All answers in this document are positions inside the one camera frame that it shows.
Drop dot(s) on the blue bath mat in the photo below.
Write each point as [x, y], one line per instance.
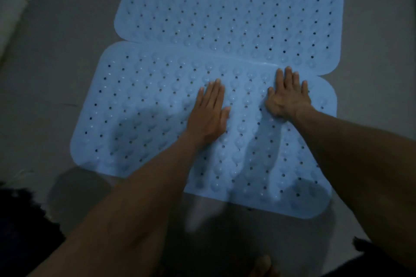
[227, 10]
[139, 108]

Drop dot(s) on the person's left hand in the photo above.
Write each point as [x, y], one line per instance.
[208, 121]

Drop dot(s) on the person's right hand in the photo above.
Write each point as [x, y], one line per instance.
[289, 100]

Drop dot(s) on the person's left forearm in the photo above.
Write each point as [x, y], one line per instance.
[130, 215]

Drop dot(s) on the person's right forearm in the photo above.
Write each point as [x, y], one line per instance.
[367, 169]

